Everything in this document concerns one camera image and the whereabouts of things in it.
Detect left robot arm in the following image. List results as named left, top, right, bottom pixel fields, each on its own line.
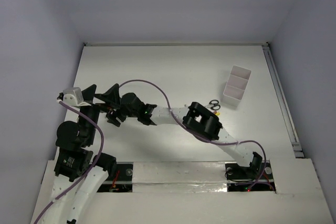
left=41, top=84, right=121, bottom=223

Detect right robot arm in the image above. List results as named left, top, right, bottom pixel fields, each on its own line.
left=104, top=93, right=263, bottom=178

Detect white front platform board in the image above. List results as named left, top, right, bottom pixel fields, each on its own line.
left=41, top=158, right=333, bottom=223

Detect white compartment pen holder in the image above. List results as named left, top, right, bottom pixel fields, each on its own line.
left=221, top=66, right=251, bottom=108

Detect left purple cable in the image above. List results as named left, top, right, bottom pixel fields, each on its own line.
left=32, top=100, right=104, bottom=224

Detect purple cable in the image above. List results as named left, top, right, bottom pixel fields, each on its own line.
left=32, top=100, right=104, bottom=224
left=118, top=79, right=267, bottom=191

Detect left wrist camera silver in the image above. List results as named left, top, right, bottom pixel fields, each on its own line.
left=57, top=87, right=90, bottom=108

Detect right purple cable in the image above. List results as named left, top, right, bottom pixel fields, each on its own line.
left=118, top=79, right=267, bottom=191

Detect black handled scissors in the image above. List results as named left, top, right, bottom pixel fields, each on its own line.
left=205, top=99, right=221, bottom=111

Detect right side aluminium rail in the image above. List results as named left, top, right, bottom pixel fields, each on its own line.
left=262, top=45, right=305, bottom=158

